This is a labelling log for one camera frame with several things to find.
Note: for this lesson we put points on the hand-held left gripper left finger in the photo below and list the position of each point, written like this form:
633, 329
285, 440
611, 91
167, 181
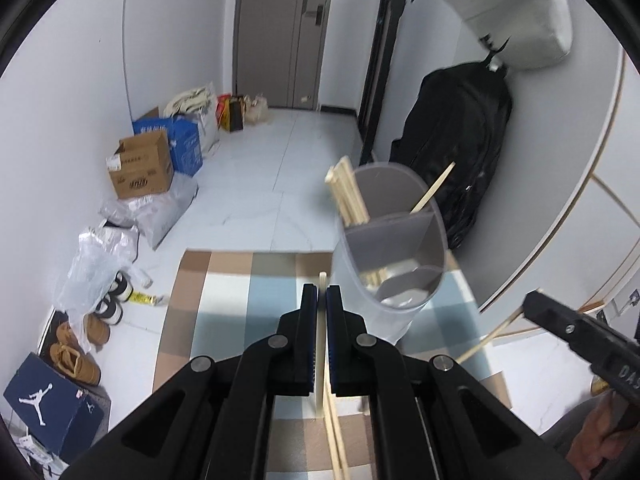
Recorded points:
311, 330

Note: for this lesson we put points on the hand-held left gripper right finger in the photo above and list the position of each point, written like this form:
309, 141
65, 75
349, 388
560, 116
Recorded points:
334, 330

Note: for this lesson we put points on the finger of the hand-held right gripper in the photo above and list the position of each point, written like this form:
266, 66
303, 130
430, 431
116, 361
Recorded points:
560, 322

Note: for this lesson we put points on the grey divided utensil holder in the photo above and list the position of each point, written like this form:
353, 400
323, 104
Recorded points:
360, 285

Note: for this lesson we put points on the wooden chopstick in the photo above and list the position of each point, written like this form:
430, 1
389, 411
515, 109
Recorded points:
343, 192
432, 187
356, 192
350, 192
336, 192
320, 405
334, 430
490, 337
344, 460

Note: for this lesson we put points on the person's right hand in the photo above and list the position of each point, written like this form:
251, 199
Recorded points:
602, 425

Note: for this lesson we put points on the white curved furniture panel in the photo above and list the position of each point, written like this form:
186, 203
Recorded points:
575, 240

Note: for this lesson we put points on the person's grey trouser leg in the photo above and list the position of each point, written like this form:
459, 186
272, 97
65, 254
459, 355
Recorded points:
565, 430

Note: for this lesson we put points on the checked tablecloth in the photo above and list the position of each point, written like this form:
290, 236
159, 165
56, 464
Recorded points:
225, 310

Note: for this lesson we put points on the yellow tube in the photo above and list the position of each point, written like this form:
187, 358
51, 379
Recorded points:
145, 299

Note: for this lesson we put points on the grey plastic mailer bag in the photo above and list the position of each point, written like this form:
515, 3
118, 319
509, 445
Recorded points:
160, 210

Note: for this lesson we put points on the black and white sneaker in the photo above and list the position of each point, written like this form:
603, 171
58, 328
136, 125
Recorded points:
119, 287
109, 310

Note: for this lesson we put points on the black backpack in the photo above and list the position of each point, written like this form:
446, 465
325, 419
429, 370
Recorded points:
460, 150

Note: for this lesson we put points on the brown boot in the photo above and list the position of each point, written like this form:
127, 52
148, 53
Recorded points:
97, 330
75, 362

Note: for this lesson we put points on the beige plastic bag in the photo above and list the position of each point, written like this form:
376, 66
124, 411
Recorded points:
256, 110

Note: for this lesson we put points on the clear plastic bag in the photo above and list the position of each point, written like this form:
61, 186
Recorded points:
90, 270

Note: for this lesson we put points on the red and yellow bag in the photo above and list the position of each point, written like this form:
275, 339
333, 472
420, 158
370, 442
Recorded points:
230, 112

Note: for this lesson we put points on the brown cardboard box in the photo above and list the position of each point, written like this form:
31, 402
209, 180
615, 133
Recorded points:
142, 170

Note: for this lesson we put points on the white canvas bag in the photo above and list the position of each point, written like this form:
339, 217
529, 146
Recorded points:
192, 105

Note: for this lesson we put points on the blue and white box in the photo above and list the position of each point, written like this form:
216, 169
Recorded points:
150, 122

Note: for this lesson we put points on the navy shoebox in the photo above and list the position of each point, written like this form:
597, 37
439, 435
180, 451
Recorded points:
50, 405

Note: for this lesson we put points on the black stand pole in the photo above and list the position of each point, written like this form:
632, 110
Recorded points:
380, 60

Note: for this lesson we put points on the grey door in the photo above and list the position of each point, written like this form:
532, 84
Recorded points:
270, 35

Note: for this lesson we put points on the small white box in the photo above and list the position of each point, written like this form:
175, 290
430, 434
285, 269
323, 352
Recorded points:
40, 455

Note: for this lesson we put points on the hanging white tote bag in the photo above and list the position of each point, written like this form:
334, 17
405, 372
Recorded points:
520, 15

